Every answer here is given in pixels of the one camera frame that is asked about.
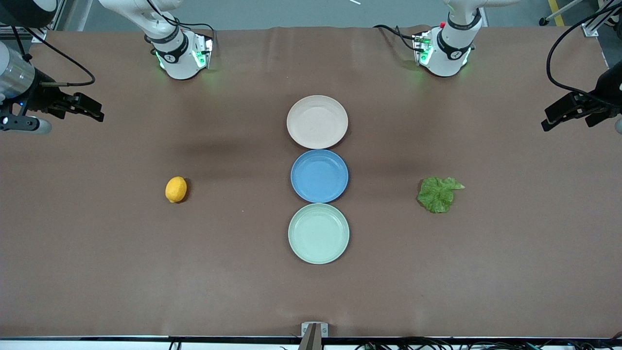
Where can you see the yellow lemon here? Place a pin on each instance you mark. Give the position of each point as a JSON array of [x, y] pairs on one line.
[[176, 189]]

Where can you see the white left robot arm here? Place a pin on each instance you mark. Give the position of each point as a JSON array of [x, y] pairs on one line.
[[449, 58]]

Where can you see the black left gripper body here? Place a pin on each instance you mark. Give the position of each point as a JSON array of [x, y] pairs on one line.
[[608, 90]]

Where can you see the green lettuce leaf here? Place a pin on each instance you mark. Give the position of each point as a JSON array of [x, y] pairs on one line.
[[437, 195]]

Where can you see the aluminium frame profile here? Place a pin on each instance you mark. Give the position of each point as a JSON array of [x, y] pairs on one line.
[[595, 26], [56, 14]]

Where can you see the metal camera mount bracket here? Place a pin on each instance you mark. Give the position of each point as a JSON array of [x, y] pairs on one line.
[[306, 329]]

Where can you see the blue round plate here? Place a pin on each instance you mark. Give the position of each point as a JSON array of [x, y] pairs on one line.
[[319, 176]]

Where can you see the white table edge rail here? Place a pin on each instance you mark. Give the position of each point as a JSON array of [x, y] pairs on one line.
[[73, 345]]

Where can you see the brown table cover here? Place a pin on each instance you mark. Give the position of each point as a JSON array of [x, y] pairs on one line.
[[146, 267]]

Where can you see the beige round plate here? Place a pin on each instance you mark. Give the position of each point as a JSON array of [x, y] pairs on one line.
[[317, 121]]

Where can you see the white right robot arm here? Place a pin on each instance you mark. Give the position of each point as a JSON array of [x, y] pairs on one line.
[[177, 58]]

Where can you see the grey wheeled stand leg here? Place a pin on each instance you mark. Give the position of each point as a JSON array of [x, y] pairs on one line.
[[559, 10]]

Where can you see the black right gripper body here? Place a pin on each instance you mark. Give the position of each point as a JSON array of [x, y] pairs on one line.
[[43, 96]]

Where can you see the green round plate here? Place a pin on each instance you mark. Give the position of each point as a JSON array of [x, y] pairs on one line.
[[318, 233]]

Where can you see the metal base connector plate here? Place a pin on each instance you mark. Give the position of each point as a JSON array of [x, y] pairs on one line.
[[206, 48], [419, 48]]

